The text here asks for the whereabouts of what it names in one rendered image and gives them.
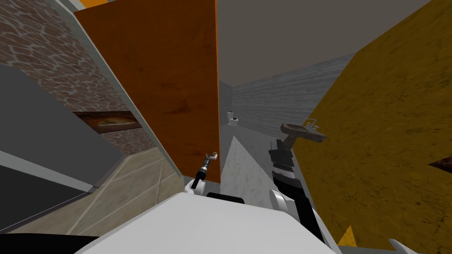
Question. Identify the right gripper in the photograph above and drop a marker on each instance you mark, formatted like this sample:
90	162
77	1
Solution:
281	157

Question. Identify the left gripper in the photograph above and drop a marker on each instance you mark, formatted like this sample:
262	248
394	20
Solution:
207	162

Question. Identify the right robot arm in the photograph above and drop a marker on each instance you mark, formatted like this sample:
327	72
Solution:
293	190

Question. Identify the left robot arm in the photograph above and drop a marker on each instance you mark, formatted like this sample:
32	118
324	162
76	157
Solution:
202	173

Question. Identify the white toilet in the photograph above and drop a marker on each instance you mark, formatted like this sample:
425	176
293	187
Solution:
232	120

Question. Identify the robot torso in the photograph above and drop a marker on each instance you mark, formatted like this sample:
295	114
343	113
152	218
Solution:
212	229

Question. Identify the orange-brown wooden door leaf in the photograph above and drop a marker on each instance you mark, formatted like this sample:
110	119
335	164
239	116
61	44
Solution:
159	81

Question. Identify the brown pedestal sink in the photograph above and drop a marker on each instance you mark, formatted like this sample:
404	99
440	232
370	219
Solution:
303	130

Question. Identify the brown framed wall picture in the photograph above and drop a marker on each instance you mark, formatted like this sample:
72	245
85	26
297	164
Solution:
109	121

